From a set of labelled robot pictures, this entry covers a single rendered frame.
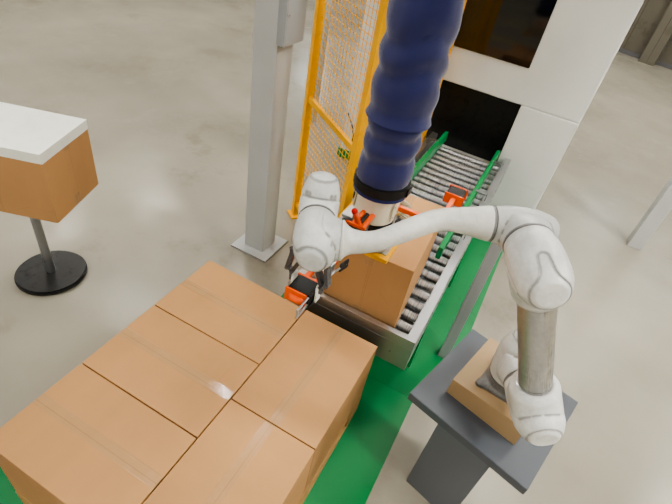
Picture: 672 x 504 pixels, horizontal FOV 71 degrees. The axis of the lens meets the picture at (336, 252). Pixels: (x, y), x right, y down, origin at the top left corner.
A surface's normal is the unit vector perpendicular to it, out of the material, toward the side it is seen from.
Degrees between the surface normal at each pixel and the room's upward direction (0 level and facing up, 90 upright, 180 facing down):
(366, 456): 0
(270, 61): 90
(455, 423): 0
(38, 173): 90
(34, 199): 90
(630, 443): 0
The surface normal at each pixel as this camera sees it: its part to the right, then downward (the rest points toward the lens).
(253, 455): 0.15, -0.76
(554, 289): -0.07, 0.55
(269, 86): -0.46, 0.51
